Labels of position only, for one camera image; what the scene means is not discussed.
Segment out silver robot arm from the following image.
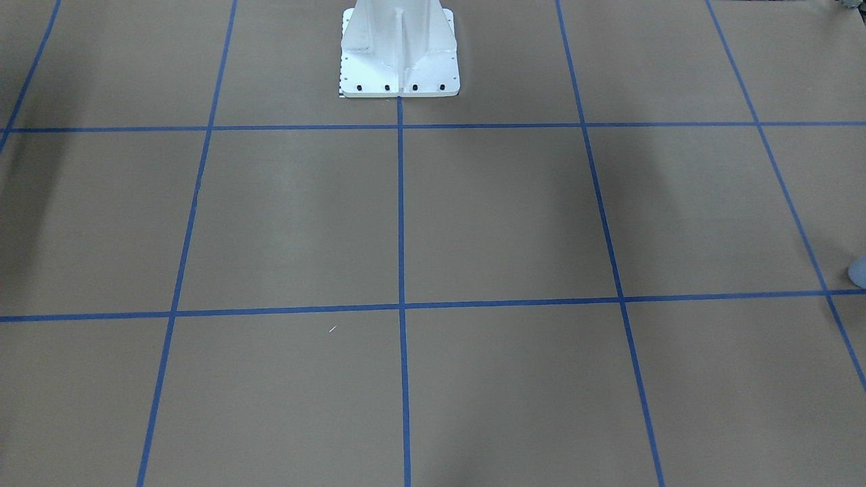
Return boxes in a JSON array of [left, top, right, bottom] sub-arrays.
[[847, 255, 866, 289]]

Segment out white camera pedestal column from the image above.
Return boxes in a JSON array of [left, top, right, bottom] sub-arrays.
[[338, 1, 461, 98]]

